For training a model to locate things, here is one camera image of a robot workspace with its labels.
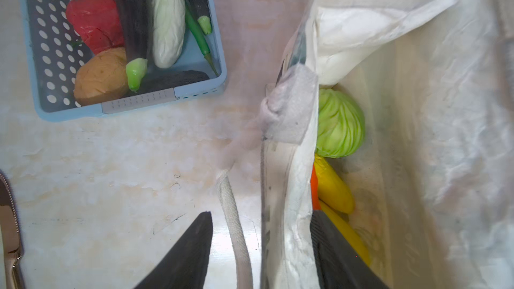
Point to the white daikon radish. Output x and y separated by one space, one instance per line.
169 27

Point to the orange carrot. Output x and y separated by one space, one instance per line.
314 190

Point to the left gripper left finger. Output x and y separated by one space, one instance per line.
185 265

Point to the dark purple eggplant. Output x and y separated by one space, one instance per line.
135 22

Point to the blue plastic vegetable basket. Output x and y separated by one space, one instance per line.
56 53

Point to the yellow lemon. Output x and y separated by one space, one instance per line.
348 233

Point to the cream canvas grocery bag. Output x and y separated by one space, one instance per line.
433 180

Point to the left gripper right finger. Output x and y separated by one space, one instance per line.
337 263

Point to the brown potato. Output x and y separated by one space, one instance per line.
103 78

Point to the green cabbage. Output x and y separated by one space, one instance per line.
341 125

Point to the green chili pepper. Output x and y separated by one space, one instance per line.
197 33

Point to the wooden serrated knife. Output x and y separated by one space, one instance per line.
11 238

